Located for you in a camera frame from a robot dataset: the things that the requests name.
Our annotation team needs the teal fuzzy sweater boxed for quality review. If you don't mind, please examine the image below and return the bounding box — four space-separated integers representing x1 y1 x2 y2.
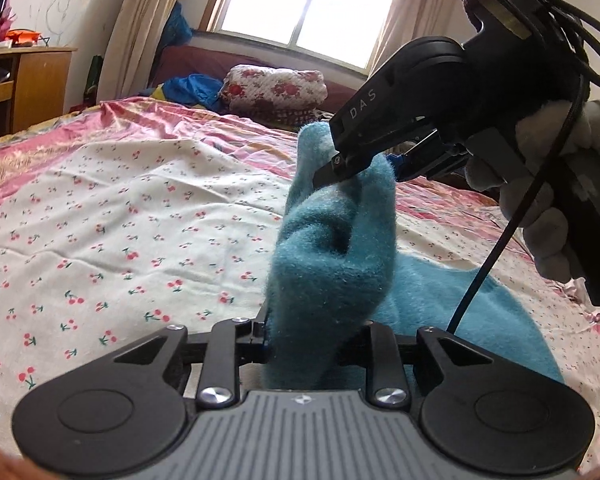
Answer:
258 120 566 391

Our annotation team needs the grey gloved right hand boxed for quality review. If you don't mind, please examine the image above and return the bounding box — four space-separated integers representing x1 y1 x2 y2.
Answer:
462 97 600 283

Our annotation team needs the red floral folded quilt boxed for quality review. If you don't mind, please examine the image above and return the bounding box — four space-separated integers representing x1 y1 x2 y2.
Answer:
219 64 328 128

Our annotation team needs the right beige curtain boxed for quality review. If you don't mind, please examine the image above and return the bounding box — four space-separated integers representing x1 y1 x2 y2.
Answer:
370 0 455 74

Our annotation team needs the beige curtain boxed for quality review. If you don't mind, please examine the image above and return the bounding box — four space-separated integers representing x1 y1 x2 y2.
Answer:
370 0 455 74
97 0 176 101

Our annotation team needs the window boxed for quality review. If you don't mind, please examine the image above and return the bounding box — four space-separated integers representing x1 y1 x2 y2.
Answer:
206 0 392 73

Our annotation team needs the blue garment on bed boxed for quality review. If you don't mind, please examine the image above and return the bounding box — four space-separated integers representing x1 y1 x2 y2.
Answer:
138 74 224 113

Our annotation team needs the pink floral bed sheet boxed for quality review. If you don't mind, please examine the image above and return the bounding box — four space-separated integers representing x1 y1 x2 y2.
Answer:
0 98 600 469

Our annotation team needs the dark red headboard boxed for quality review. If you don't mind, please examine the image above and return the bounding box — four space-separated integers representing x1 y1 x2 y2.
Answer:
147 46 360 113

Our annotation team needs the blue bag by curtain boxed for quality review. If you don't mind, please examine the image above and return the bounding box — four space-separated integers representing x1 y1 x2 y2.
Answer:
157 1 194 53

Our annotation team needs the left beige curtain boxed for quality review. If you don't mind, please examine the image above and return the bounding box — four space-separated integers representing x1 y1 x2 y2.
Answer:
97 0 176 101

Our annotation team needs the wooden side cabinet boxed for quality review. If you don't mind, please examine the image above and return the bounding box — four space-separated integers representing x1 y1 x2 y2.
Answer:
0 47 76 136

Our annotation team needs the orange toy on cabinet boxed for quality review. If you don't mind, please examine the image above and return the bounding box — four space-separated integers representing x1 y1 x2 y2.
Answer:
5 29 42 48

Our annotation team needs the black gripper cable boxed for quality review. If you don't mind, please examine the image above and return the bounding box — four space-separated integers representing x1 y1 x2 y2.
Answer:
445 0 600 336

